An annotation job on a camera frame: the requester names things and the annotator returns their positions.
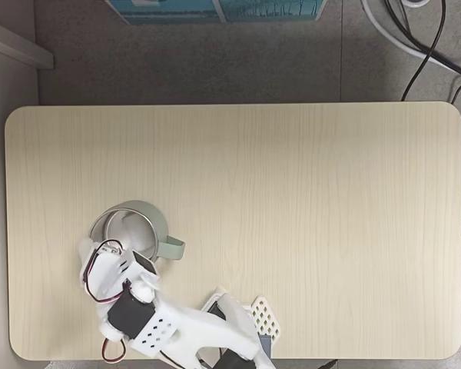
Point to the green mug steel interior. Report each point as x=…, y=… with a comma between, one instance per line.
x=161, y=225

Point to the white shelf ledge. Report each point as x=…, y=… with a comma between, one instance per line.
x=19, y=44

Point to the blue printed box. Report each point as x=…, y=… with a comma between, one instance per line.
x=272, y=9
x=165, y=11

